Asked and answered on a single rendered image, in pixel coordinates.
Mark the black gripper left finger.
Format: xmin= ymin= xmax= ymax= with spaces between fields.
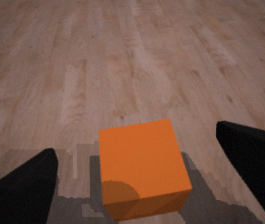
xmin=0 ymin=148 xmax=59 ymax=224

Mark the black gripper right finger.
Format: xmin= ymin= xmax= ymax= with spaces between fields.
xmin=216 ymin=121 xmax=265 ymax=211

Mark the orange block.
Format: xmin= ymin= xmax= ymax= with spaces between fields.
xmin=98 ymin=119 xmax=192 ymax=222

